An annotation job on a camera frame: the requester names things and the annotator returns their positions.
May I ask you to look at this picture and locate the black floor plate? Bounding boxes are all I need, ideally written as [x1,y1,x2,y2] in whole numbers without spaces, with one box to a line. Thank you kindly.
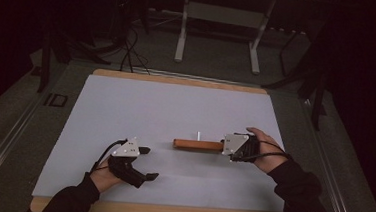
[43,92,70,109]

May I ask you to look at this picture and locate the black floor cables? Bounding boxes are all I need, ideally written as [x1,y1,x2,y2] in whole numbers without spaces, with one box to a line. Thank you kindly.
[119,24,154,76]

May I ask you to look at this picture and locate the white metal desk frame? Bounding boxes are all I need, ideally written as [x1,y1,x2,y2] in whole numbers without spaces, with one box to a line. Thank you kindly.
[173,0,279,77]

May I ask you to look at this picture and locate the brown wooden board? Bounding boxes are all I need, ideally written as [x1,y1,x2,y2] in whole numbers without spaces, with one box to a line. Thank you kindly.
[172,137,226,154]

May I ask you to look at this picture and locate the person's left hand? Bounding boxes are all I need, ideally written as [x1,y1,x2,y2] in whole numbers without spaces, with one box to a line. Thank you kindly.
[88,157,123,195]

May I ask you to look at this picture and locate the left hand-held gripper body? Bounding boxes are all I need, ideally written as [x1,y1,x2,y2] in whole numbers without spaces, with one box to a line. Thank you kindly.
[105,135,151,189]

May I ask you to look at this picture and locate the black metal stand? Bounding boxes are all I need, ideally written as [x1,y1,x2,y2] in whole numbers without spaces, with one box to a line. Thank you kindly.
[259,24,335,133]
[36,25,114,98]

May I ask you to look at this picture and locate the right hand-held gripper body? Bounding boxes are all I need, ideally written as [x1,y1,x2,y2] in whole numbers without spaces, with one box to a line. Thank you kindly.
[220,132,262,165]

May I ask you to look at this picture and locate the metal floor rail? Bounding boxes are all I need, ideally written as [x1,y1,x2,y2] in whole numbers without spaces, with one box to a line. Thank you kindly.
[294,99,366,212]
[0,87,46,205]

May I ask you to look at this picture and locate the person's right hand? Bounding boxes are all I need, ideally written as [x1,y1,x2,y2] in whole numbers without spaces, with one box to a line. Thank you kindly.
[243,126,291,176]

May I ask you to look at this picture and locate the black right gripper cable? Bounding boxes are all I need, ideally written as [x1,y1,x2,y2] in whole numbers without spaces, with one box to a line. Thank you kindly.
[230,138,296,167]

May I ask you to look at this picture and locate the white table mat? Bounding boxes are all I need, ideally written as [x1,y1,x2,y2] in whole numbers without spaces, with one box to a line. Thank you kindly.
[31,70,293,212]

